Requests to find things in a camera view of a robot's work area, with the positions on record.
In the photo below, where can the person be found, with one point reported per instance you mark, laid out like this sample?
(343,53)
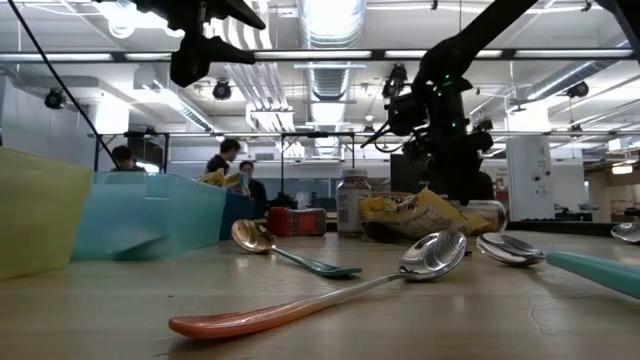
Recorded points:
(125,159)
(222,157)
(254,187)

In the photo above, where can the white pillar cabinet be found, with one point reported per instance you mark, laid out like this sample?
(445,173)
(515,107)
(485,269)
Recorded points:
(530,175)

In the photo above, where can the yellow plastic bin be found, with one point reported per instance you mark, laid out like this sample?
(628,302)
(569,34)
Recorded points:
(40,215)

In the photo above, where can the green plastic bin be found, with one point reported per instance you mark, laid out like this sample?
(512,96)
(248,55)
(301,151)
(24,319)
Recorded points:
(150,215)

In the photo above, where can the white-lidded jar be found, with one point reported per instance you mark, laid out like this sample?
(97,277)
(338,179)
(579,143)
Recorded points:
(353,202)

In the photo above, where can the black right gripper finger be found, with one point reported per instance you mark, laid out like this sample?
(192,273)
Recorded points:
(462,185)

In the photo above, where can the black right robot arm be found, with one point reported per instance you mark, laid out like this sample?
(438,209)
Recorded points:
(475,40)

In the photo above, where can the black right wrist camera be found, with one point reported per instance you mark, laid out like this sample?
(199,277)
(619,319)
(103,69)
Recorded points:
(405,115)

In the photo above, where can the blue plastic bin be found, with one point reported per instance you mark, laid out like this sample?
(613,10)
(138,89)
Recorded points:
(239,215)

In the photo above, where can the red tin box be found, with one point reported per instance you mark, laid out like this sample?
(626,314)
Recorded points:
(297,221)

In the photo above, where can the distant black workstation frame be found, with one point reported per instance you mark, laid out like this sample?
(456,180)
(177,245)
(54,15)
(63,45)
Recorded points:
(281,165)

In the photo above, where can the black ceiling spotlight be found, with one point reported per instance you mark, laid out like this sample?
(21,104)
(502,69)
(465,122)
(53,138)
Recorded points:
(54,98)
(222,90)
(578,89)
(395,80)

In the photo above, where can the black overhead frame bar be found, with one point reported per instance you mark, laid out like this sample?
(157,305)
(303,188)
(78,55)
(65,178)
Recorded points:
(507,54)

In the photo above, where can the blue yellow noodle packet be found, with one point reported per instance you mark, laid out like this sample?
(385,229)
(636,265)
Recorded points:
(240,184)

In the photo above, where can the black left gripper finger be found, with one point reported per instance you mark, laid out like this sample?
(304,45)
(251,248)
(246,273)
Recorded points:
(200,60)
(245,15)

